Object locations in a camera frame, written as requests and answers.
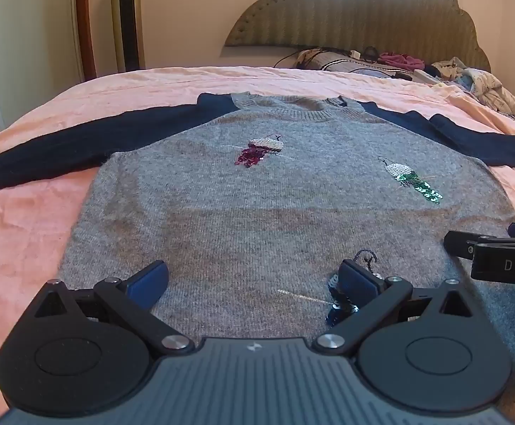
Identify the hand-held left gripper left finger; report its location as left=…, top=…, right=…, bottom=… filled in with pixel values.
left=27, top=260, right=196, bottom=357

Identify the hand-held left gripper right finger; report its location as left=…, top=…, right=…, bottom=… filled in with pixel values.
left=313, top=260, right=477, bottom=357

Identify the grey sweater with navy sleeves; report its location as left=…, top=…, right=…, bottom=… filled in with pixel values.
left=0, top=91, right=515, bottom=377

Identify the pink bed sheet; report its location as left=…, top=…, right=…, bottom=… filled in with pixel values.
left=0, top=66, right=515, bottom=417

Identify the crumpled floral blanket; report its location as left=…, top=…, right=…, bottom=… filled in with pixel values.
left=430, top=57, right=515, bottom=118

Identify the pink garment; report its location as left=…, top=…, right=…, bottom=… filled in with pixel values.
left=378, top=52, right=424, bottom=67

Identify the striped pillow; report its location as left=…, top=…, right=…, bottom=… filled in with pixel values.
left=295, top=49, right=417, bottom=80

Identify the olive padded headboard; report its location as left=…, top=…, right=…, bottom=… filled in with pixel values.
left=223, top=0, right=492, bottom=73

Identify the gold tower air conditioner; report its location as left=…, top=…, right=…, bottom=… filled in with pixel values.
left=109, top=0, right=147, bottom=73

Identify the frosted floral wardrobe door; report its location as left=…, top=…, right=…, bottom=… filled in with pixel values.
left=0, top=0, right=85, bottom=136

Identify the brown wooden wardrobe frame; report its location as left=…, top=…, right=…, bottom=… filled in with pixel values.
left=75, top=0, right=98, bottom=81

